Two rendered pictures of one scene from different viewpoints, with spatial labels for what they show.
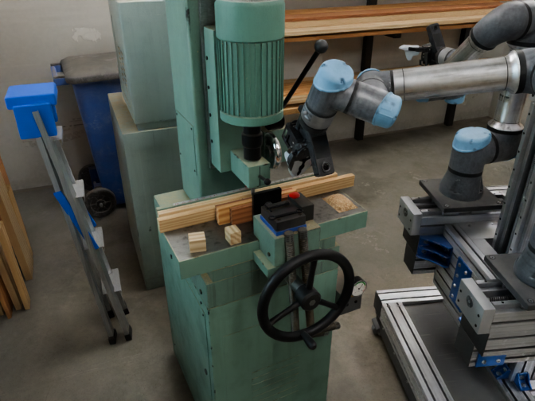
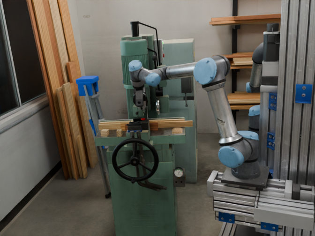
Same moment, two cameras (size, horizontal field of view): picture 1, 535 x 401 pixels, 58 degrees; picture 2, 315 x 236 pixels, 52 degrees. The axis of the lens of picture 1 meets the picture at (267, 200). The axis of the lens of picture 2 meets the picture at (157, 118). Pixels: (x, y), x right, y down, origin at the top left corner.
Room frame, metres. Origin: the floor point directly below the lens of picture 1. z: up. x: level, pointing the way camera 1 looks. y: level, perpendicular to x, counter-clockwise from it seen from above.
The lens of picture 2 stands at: (-0.51, -1.17, 1.64)
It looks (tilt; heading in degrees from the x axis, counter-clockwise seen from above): 17 degrees down; 31
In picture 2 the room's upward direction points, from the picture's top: 4 degrees counter-clockwise
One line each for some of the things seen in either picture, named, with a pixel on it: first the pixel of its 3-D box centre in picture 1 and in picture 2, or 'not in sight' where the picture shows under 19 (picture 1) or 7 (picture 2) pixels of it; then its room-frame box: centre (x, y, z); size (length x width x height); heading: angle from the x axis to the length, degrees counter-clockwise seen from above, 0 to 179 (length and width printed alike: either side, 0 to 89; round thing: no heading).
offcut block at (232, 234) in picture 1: (232, 235); (119, 132); (1.11, 0.09, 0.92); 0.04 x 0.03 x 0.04; 28
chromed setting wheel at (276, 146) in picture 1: (271, 150); (158, 106); (1.46, -0.01, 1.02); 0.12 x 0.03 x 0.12; 26
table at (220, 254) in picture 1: (272, 233); (140, 137); (1.20, -0.01, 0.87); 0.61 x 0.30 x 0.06; 116
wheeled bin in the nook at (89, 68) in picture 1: (117, 132); not in sight; (3.01, 0.99, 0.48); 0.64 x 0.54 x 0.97; 114
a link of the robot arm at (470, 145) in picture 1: (471, 149); (258, 115); (1.56, -0.71, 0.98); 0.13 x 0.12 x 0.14; 111
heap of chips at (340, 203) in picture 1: (340, 200); (176, 129); (1.32, -0.23, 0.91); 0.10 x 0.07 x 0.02; 26
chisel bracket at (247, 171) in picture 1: (250, 169); (139, 110); (1.31, 0.05, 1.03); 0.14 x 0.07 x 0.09; 26
